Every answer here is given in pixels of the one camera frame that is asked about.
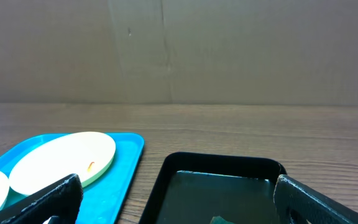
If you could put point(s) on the yellow-green plate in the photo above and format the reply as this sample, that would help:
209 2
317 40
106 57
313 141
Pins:
86 154

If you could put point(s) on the blue plastic tray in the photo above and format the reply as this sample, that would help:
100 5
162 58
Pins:
102 199

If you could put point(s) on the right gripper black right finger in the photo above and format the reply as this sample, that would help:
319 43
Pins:
297 203

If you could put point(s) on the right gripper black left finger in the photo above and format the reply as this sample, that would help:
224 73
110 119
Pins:
59 203

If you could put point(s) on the green yellow sponge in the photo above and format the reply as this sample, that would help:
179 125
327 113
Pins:
219 220

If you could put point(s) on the black water tray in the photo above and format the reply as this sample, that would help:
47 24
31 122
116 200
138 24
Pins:
195 188

